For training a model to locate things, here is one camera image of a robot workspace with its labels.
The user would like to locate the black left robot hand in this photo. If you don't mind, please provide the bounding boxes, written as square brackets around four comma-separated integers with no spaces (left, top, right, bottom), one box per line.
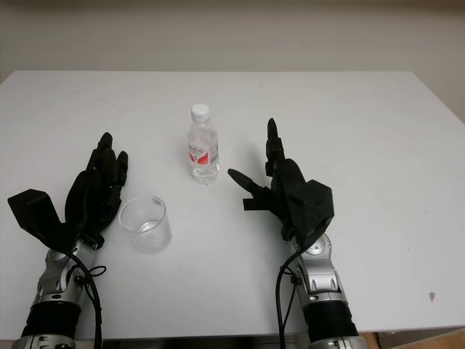
[63,132,130,252]

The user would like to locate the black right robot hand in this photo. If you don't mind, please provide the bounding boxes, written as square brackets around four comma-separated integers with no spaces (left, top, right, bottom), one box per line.
[227,118,314,243]

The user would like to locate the clear plastic water bottle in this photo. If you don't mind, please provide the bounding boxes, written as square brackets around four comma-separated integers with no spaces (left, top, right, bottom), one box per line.
[187,103,221,186]

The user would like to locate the clear plastic cup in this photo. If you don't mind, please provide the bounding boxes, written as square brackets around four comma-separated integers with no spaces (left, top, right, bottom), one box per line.
[118,195,172,255]

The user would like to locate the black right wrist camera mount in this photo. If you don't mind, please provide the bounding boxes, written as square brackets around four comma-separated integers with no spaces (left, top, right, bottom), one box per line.
[290,178,334,252]

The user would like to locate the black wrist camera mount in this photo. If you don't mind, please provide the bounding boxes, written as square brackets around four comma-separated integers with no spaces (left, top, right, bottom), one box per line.
[290,178,334,252]
[7,188,80,255]

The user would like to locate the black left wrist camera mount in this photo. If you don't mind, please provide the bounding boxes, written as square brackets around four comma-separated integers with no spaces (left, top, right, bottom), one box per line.
[7,188,80,255]

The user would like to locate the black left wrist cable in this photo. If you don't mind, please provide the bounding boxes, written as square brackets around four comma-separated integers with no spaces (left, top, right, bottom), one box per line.
[68,250,108,349]

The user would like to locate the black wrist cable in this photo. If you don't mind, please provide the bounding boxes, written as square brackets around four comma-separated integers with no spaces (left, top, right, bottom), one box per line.
[275,239,303,349]
[68,250,108,349]

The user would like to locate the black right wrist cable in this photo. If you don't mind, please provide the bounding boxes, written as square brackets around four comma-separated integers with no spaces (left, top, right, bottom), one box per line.
[275,239,303,349]

